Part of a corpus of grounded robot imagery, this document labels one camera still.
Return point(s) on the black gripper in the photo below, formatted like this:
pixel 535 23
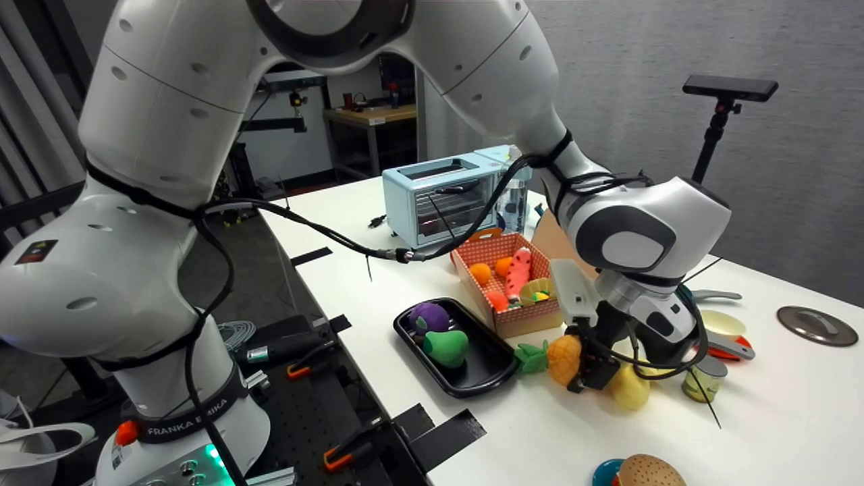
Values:
pixel 610 327

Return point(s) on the pineapple plush toy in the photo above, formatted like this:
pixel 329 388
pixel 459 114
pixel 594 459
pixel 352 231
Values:
pixel 563 355

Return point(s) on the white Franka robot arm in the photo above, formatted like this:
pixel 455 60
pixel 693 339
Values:
pixel 162 110

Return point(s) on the orange checkered cardboard box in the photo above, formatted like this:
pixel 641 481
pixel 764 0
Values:
pixel 531 319

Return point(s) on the yellow green fruit plush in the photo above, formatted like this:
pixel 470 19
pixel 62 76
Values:
pixel 537 292

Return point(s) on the watermelon slice plush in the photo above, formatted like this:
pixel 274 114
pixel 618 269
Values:
pixel 517 285

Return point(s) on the burger plush toy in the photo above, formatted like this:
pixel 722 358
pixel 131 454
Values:
pixel 649 471

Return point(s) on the red orange plush toy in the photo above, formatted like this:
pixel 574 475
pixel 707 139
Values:
pixel 498 297

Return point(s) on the small orange plush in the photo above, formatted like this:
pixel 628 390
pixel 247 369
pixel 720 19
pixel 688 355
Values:
pixel 504 269

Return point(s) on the orange fruit plush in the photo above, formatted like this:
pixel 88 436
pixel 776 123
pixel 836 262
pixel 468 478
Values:
pixel 481 273

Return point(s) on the green plush toy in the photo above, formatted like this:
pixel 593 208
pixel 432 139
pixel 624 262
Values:
pixel 445 346

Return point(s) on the purple plush toy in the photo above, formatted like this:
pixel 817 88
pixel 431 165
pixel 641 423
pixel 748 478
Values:
pixel 432 313

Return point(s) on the blue round plate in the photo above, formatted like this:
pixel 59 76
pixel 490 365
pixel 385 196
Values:
pixel 605 473

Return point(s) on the small tin can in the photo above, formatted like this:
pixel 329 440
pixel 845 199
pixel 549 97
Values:
pixel 702 381

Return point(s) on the black plastic tray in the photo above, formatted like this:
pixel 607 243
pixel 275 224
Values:
pixel 477 370

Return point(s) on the cream bowl with red rim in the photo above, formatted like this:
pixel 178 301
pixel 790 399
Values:
pixel 729 327

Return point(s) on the black tape strip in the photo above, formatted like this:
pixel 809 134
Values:
pixel 310 254
pixel 336 324
pixel 412 423
pixel 455 439

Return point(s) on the silver metal disc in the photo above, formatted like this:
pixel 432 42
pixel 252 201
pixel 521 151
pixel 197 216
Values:
pixel 817 324

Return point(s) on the light blue toaster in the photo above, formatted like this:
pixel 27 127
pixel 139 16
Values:
pixel 423 205

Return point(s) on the wooden side table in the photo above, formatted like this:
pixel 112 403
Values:
pixel 369 114

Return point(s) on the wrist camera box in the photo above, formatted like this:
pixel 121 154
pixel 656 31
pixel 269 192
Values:
pixel 663 319

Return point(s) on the black camera on tripod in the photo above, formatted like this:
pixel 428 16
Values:
pixel 729 88

